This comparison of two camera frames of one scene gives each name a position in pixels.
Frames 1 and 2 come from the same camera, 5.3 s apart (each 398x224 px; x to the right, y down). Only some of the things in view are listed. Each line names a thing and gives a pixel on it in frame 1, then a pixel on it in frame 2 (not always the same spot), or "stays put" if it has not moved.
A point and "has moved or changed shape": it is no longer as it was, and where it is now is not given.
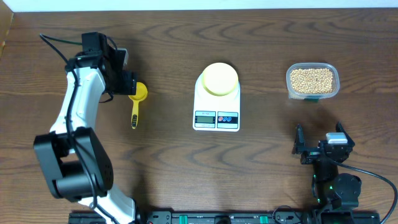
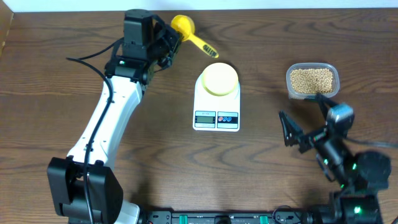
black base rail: x=236 y=216 stays put
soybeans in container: x=311 y=81 stays put
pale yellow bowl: x=219 y=79 stays put
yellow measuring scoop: x=141 y=94 has moved or changed shape
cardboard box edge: x=6 y=18 stays put
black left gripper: x=129 y=78 -> x=174 y=38
